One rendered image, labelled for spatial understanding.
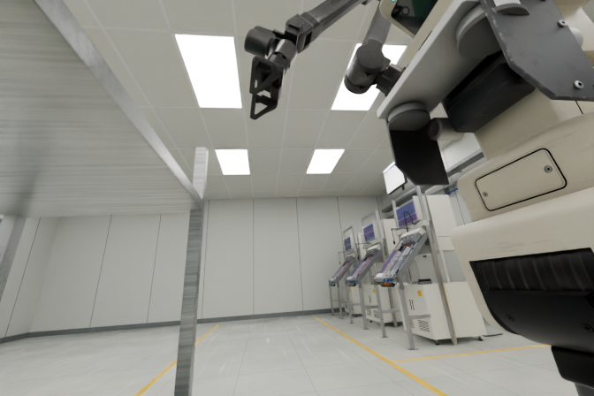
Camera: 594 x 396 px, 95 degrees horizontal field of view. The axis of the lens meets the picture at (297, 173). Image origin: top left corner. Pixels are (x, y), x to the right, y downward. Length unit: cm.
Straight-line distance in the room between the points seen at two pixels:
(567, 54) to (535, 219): 18
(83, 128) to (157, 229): 759
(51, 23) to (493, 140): 56
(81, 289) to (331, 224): 622
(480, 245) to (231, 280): 710
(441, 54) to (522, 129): 16
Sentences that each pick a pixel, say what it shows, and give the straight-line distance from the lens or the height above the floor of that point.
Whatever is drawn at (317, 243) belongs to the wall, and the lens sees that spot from 759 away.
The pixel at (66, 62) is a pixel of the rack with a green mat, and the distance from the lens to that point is 32.
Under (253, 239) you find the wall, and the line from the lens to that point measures 747.
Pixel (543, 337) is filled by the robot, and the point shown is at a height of 65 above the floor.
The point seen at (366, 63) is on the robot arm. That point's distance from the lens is 73.
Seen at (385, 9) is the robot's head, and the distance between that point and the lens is 74.
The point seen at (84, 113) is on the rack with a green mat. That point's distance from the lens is 39.
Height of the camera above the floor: 73
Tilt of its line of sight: 22 degrees up
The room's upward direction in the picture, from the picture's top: 4 degrees counter-clockwise
